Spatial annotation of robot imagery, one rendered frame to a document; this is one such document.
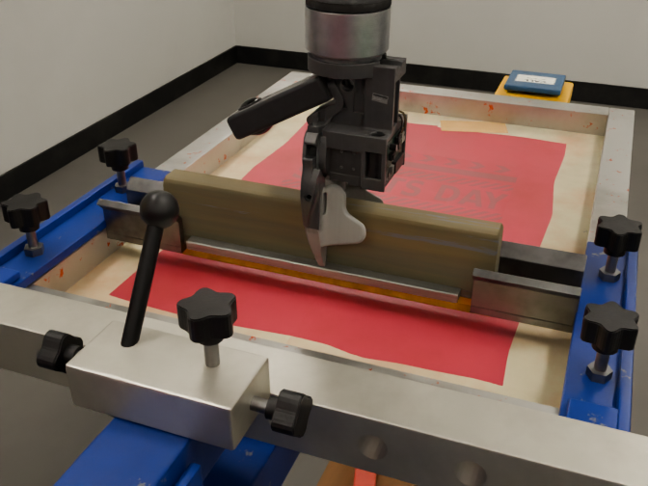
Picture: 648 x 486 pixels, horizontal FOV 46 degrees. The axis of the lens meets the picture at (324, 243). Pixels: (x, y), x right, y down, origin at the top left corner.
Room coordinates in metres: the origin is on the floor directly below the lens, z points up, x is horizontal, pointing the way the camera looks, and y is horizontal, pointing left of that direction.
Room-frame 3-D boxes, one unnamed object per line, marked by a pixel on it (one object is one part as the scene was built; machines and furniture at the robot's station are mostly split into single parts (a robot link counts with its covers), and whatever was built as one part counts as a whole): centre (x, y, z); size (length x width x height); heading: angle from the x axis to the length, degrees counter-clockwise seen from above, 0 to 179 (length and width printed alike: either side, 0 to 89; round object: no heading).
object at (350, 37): (0.68, -0.02, 1.23); 0.08 x 0.08 x 0.05
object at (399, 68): (0.68, -0.03, 1.15); 0.09 x 0.08 x 0.12; 69
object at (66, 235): (0.76, 0.27, 0.97); 0.30 x 0.05 x 0.07; 159
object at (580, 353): (0.56, -0.25, 0.97); 0.30 x 0.05 x 0.07; 159
